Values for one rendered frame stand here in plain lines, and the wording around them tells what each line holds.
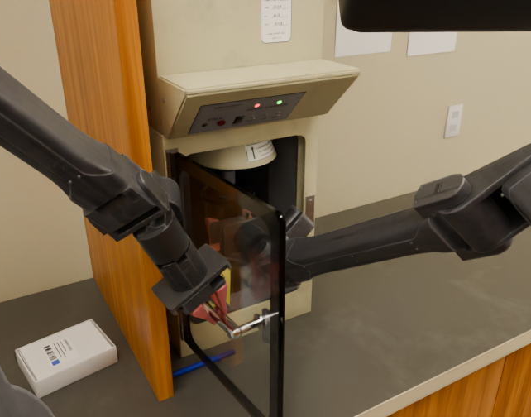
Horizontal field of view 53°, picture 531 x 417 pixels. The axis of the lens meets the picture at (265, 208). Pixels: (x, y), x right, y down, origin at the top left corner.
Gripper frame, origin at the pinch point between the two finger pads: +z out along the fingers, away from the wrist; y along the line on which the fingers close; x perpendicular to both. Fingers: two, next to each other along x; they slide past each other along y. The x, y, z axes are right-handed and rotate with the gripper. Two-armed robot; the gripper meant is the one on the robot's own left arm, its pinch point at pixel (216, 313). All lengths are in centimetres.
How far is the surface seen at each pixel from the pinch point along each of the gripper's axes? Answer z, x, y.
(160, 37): -31.3, -22.2, -20.1
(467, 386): 59, 9, -35
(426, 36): 24, -57, -110
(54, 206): 2, -67, 8
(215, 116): -18.5, -15.0, -19.7
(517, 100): 71, -53, -145
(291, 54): -16.8, -20.2, -40.0
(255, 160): -2.2, -22.4, -25.6
